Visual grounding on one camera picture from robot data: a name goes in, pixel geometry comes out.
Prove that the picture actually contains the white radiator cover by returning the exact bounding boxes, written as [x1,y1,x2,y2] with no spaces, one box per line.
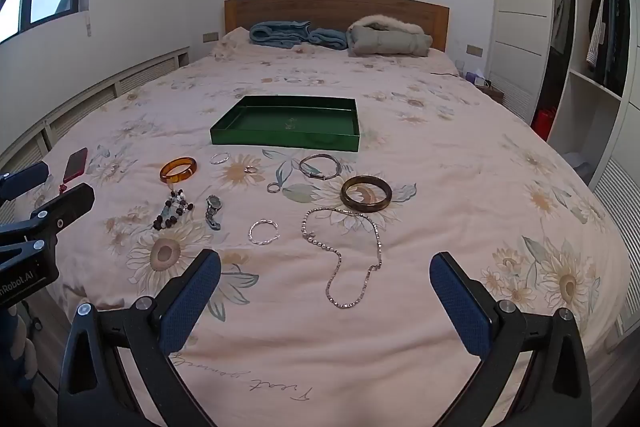
[0,47,191,172]

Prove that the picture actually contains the large blue folded blanket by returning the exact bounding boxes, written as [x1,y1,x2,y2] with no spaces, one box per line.
[249,21,312,49]

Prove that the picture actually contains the wooden headboard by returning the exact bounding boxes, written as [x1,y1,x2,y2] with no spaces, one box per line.
[223,0,450,54]

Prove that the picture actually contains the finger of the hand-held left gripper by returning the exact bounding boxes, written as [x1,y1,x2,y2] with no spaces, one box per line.
[0,161,50,204]
[0,183,96,264]

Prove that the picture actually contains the red bag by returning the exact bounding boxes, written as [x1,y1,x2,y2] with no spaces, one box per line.
[531,107,557,142]

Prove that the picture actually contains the grey hanging garment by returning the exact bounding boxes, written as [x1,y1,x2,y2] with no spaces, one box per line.
[550,0,576,55]

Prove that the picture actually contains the green tray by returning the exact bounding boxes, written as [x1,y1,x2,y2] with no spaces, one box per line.
[209,95,361,153]

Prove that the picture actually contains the thin silver bangle with clasp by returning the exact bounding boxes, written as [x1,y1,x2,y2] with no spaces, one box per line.
[299,153,344,180]

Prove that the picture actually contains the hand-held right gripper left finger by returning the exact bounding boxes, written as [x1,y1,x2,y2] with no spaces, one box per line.
[56,249,222,427]

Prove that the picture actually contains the silver wristwatch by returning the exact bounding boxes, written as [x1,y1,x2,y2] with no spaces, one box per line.
[205,195,224,232]

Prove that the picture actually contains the twisted silver bracelet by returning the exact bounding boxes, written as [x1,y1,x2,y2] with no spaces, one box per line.
[248,219,281,246]

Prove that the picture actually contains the white wardrobe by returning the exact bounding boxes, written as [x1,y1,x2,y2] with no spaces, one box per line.
[492,0,640,338]

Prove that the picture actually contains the small blue folded blanket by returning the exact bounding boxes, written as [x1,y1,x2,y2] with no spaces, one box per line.
[307,27,349,52]

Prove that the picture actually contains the dark hanging clothes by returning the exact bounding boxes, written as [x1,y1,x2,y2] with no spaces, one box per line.
[585,0,632,88]

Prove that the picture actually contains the silver chain necklace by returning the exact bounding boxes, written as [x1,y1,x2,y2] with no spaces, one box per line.
[301,207,383,309]

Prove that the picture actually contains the dark brown bangle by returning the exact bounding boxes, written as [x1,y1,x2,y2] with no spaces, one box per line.
[340,175,393,212]

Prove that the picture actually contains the grey jacket with fur trim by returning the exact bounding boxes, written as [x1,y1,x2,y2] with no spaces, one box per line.
[346,15,434,57]

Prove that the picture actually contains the amber bangle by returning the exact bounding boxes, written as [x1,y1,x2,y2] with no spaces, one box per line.
[159,156,199,184]

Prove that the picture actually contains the wooden nightstand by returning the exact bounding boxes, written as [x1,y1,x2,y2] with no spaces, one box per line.
[475,84,506,108]

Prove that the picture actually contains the red phone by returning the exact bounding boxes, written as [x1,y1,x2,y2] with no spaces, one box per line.
[59,147,89,194]

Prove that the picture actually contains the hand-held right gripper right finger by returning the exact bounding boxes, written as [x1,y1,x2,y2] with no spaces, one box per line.
[429,251,593,427]

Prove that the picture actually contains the beaded bracelet with tassel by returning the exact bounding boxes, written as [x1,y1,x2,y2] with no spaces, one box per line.
[152,189,196,230]

